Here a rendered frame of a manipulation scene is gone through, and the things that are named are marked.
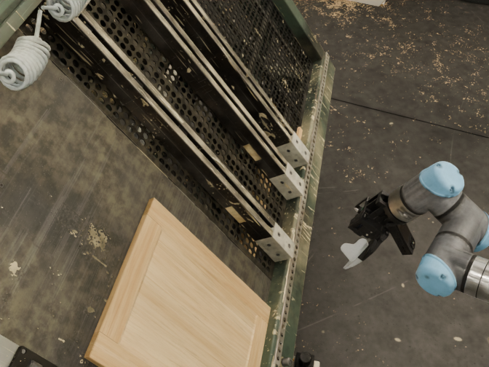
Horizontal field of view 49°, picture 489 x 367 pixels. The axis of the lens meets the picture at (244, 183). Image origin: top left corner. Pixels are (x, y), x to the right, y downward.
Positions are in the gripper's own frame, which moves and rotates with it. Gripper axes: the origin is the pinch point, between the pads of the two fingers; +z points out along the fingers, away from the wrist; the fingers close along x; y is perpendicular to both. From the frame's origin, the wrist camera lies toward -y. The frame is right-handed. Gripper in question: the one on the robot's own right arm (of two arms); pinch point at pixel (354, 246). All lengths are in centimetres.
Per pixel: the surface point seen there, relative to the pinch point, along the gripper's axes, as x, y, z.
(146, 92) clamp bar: -12, 65, 11
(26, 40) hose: 20, 82, -20
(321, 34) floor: -288, 9, 153
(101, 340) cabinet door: 46, 40, 18
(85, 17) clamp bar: -10, 85, -2
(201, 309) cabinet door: 21.3, 20.6, 32.0
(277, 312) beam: 2.6, -3.8, 44.2
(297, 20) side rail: -127, 39, 45
